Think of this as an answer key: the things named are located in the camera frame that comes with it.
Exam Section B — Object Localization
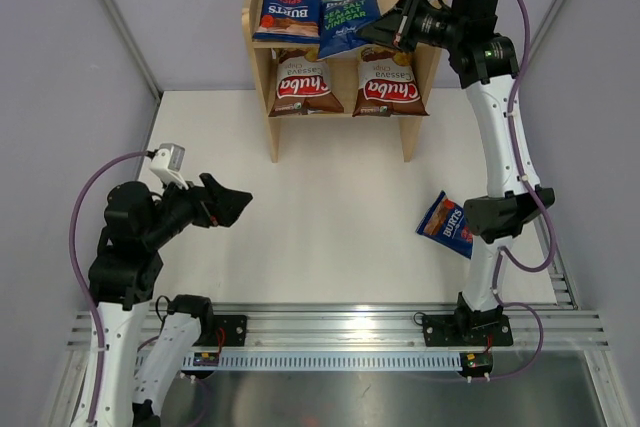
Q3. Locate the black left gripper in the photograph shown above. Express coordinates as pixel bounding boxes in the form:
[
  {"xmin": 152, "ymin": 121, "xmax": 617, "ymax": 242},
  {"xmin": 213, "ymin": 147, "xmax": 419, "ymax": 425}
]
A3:
[{"xmin": 144, "ymin": 169, "xmax": 252, "ymax": 248}]

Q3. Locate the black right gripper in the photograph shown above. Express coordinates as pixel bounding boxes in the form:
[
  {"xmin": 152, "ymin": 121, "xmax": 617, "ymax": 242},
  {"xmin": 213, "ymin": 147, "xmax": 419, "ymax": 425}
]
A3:
[{"xmin": 357, "ymin": 0, "xmax": 465, "ymax": 55}]

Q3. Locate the blue Burts sea salt vinegar bag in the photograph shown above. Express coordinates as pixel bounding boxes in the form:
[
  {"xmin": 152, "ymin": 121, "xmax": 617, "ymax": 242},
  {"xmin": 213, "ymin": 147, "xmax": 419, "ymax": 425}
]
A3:
[{"xmin": 317, "ymin": 0, "xmax": 381, "ymax": 59}]

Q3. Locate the Chuba cassava chips bag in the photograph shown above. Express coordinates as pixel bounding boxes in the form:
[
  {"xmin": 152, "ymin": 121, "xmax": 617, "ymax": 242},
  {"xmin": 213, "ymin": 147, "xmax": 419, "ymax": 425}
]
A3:
[
  {"xmin": 269, "ymin": 47, "xmax": 344, "ymax": 117},
  {"xmin": 353, "ymin": 45, "xmax": 427, "ymax": 117}
]

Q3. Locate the blue Burts spicy chilli bag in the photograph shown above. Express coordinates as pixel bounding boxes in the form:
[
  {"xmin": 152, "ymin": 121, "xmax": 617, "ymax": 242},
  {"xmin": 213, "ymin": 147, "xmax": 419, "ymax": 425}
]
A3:
[
  {"xmin": 416, "ymin": 190, "xmax": 473, "ymax": 259},
  {"xmin": 253, "ymin": 0, "xmax": 322, "ymax": 44}
]

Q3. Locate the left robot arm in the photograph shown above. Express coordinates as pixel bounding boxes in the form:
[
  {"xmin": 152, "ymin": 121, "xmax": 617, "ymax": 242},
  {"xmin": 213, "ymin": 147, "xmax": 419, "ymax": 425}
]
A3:
[{"xmin": 73, "ymin": 173, "xmax": 253, "ymax": 426}]

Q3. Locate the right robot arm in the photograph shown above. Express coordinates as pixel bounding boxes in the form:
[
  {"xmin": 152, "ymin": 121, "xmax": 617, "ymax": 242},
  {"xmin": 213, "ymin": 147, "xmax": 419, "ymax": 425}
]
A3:
[{"xmin": 359, "ymin": 0, "xmax": 555, "ymax": 347}]

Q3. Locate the wooden two-tier shelf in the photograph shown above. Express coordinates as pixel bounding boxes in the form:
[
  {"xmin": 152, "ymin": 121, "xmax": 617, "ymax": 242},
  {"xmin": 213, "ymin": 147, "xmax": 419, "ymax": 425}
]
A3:
[{"xmin": 242, "ymin": 0, "xmax": 442, "ymax": 163}]

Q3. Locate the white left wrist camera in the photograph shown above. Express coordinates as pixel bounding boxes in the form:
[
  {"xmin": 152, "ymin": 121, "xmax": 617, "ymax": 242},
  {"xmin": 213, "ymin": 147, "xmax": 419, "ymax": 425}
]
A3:
[{"xmin": 149, "ymin": 143, "xmax": 189, "ymax": 190}]

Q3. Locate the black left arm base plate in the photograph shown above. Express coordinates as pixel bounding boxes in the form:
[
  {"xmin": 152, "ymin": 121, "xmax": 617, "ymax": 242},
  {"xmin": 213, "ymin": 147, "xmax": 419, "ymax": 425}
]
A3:
[{"xmin": 195, "ymin": 315, "xmax": 248, "ymax": 348}]

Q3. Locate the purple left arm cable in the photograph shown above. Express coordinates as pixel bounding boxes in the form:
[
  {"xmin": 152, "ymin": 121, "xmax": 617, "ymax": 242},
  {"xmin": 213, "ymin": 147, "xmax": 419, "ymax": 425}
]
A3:
[{"xmin": 73, "ymin": 149, "xmax": 154, "ymax": 423}]

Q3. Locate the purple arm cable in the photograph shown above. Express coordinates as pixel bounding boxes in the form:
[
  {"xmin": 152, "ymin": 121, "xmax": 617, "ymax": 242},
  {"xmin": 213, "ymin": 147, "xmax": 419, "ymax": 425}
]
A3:
[
  {"xmin": 434, "ymin": 0, "xmax": 559, "ymax": 381},
  {"xmin": 73, "ymin": 149, "xmax": 154, "ymax": 423}
]

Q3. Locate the slotted grey cable duct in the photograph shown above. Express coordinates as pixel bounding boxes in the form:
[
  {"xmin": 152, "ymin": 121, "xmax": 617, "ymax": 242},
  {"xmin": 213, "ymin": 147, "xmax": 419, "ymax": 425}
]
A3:
[{"xmin": 179, "ymin": 350, "xmax": 492, "ymax": 373}]

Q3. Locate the right aluminium frame post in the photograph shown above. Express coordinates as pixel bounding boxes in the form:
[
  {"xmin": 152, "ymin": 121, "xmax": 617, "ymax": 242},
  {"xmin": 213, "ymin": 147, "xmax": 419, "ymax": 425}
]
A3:
[{"xmin": 519, "ymin": 0, "xmax": 567, "ymax": 85}]

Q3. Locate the aluminium frame post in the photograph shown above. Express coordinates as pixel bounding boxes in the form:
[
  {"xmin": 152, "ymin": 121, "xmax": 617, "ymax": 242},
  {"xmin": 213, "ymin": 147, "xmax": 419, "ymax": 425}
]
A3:
[
  {"xmin": 98, "ymin": 0, "xmax": 163, "ymax": 106},
  {"xmin": 519, "ymin": 0, "xmax": 567, "ymax": 85}
]

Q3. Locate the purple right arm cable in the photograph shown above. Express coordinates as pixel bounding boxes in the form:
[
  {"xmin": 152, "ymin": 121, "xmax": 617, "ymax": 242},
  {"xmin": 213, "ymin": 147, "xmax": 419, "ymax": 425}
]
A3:
[{"xmin": 434, "ymin": 0, "xmax": 559, "ymax": 381}]

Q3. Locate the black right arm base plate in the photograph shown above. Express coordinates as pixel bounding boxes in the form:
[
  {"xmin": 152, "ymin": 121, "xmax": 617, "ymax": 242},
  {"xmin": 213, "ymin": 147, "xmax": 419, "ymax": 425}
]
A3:
[{"xmin": 413, "ymin": 311, "xmax": 514, "ymax": 348}]

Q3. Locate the left aluminium frame post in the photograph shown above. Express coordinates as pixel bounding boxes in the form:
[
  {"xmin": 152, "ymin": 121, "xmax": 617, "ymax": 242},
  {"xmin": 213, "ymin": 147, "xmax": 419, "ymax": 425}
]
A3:
[{"xmin": 98, "ymin": 0, "xmax": 163, "ymax": 106}]

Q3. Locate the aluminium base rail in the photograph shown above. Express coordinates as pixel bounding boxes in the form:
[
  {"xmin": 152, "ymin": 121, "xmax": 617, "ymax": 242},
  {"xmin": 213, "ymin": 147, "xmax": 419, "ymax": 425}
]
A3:
[{"xmin": 69, "ymin": 302, "xmax": 611, "ymax": 352}]

